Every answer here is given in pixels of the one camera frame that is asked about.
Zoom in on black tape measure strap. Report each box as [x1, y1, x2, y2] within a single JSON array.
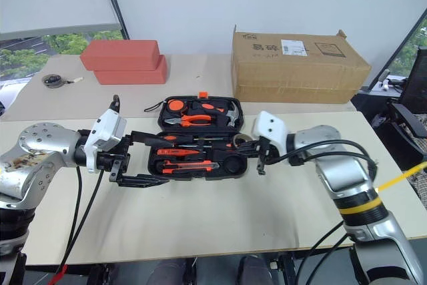
[[143, 99, 167, 113]]

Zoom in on dark rounded shape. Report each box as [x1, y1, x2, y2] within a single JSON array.
[[146, 258, 187, 285], [239, 254, 273, 285]]

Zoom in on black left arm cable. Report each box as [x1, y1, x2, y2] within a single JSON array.
[[49, 95, 121, 285]]

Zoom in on red foam block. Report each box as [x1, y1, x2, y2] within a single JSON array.
[[93, 54, 169, 85], [79, 39, 160, 71]]

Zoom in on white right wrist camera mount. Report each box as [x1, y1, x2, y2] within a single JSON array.
[[252, 110, 290, 159]]

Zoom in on black table leg frame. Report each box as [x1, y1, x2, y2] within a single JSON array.
[[273, 254, 297, 285]]

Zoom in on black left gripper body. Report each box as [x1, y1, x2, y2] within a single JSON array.
[[96, 130, 135, 185]]

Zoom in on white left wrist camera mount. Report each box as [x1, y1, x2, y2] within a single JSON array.
[[83, 107, 128, 174]]

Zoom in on brown cardboard box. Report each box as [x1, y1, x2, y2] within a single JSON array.
[[232, 24, 372, 104]]

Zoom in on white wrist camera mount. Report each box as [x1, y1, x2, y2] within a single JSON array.
[[252, 110, 290, 159], [83, 107, 128, 174]]

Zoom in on orange black tape measure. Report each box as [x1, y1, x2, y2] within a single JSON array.
[[166, 99, 188, 114]]

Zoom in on grey roller blind bar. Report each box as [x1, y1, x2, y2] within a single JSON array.
[[0, 23, 121, 41]]

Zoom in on black tool case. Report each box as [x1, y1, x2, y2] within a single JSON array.
[[146, 91, 250, 182]]

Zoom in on small white black gadget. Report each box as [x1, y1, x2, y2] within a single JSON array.
[[378, 69, 408, 93]]

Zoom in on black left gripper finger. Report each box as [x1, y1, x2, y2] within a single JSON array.
[[131, 130, 177, 148], [116, 174, 170, 189]]

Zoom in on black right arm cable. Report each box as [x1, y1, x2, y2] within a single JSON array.
[[266, 140, 380, 285]]

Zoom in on dark tape roll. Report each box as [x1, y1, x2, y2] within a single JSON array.
[[233, 133, 254, 150]]

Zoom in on yellow cable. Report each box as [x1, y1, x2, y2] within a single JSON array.
[[376, 160, 427, 193]]

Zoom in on black office chair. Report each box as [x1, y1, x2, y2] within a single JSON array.
[[388, 44, 427, 172]]

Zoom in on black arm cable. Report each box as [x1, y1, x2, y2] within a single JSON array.
[[266, 140, 380, 285], [49, 95, 121, 285]]

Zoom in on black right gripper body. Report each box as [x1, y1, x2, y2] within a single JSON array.
[[249, 137, 280, 177]]

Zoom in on orange test pen screwdriver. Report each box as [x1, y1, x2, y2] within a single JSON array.
[[156, 148, 201, 157]]

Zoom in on orange handled pliers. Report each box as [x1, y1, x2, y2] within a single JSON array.
[[165, 113, 213, 129]]

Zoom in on small claw hammer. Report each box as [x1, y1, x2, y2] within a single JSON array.
[[199, 101, 241, 129]]

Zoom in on orange black utility knife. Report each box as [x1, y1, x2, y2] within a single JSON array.
[[162, 161, 220, 173]]

